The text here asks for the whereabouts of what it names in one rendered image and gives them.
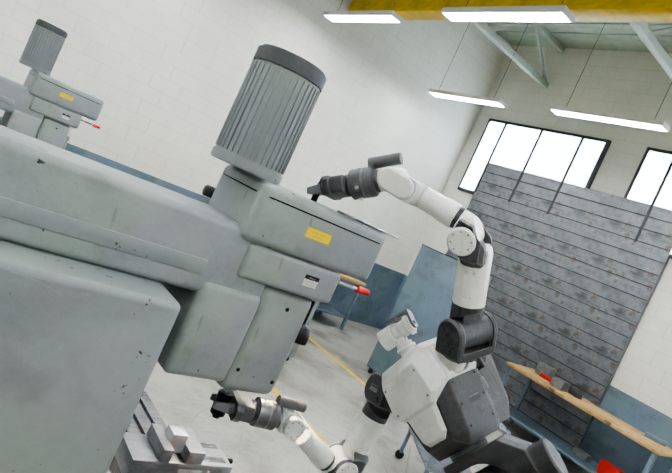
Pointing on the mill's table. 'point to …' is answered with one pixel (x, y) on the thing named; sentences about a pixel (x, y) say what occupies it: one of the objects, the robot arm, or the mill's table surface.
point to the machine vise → (152, 462)
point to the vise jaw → (193, 454)
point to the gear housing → (288, 273)
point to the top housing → (296, 224)
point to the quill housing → (267, 341)
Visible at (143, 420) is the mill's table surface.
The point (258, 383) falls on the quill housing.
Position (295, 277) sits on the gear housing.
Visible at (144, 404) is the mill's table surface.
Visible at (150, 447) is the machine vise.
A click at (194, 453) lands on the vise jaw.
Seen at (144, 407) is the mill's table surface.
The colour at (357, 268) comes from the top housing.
